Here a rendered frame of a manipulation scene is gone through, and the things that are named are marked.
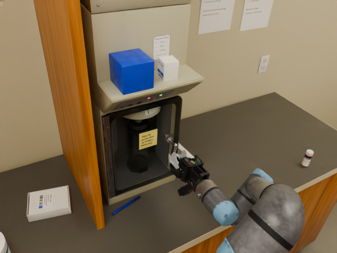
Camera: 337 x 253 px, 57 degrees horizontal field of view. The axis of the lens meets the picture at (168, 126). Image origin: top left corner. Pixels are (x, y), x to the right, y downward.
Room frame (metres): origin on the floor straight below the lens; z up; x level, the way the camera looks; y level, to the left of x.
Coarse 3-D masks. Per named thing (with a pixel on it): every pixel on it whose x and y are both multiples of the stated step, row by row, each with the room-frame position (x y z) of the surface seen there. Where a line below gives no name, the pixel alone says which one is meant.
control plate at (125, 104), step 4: (164, 92) 0.86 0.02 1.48; (168, 92) 0.88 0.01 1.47; (148, 96) 0.83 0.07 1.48; (152, 96) 0.85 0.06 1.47; (156, 96) 0.87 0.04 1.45; (160, 96) 0.89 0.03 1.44; (164, 96) 0.91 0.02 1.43; (132, 100) 0.80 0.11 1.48; (136, 100) 0.82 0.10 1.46; (140, 100) 0.84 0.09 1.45; (144, 100) 0.86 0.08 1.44; (148, 100) 0.88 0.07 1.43; (152, 100) 0.90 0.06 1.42; (120, 104) 0.79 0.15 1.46; (124, 104) 0.81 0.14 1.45; (128, 104) 0.83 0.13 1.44; (132, 104) 0.85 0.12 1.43; (136, 104) 0.87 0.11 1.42; (116, 108) 0.82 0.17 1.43; (120, 108) 0.84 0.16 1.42
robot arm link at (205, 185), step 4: (204, 180) 0.76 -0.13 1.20; (208, 180) 0.76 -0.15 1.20; (200, 184) 0.74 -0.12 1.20; (204, 184) 0.74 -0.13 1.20; (208, 184) 0.74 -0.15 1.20; (212, 184) 0.74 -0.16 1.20; (196, 188) 0.74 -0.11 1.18; (200, 188) 0.73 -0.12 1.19; (204, 188) 0.72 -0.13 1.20; (208, 188) 0.72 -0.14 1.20; (196, 192) 0.73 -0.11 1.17; (200, 192) 0.72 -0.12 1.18; (204, 192) 0.71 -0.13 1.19; (200, 196) 0.72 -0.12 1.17
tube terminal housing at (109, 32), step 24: (96, 24) 0.84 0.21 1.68; (120, 24) 0.88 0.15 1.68; (144, 24) 0.92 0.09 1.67; (168, 24) 0.97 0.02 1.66; (96, 48) 0.84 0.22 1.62; (120, 48) 0.88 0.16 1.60; (144, 48) 0.92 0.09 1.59; (96, 72) 0.84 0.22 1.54; (96, 96) 0.86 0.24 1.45; (96, 120) 0.88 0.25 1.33; (96, 144) 0.91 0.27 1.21
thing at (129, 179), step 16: (176, 96) 0.98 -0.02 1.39; (112, 112) 0.85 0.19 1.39; (128, 112) 0.88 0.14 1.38; (144, 112) 0.91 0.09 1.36; (160, 112) 0.94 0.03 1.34; (176, 112) 0.98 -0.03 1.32; (112, 128) 0.85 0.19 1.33; (128, 128) 0.88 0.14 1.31; (144, 128) 0.91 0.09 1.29; (160, 128) 0.95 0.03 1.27; (176, 128) 0.98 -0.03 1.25; (112, 144) 0.84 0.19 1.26; (128, 144) 0.88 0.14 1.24; (160, 144) 0.95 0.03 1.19; (112, 160) 0.84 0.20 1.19; (128, 160) 0.87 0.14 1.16; (144, 160) 0.91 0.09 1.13; (160, 160) 0.95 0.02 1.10; (128, 176) 0.87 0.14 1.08; (144, 176) 0.91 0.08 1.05; (160, 176) 0.95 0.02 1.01
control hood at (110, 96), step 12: (156, 72) 0.93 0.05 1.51; (180, 72) 0.94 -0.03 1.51; (192, 72) 0.94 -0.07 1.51; (108, 84) 0.83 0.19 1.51; (156, 84) 0.84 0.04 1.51; (168, 84) 0.85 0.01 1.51; (180, 84) 0.86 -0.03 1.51; (192, 84) 0.90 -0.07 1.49; (108, 96) 0.76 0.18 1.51; (120, 96) 0.76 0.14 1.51; (132, 96) 0.77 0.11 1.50; (144, 96) 0.81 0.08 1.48; (168, 96) 0.94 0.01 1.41; (108, 108) 0.79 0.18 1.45
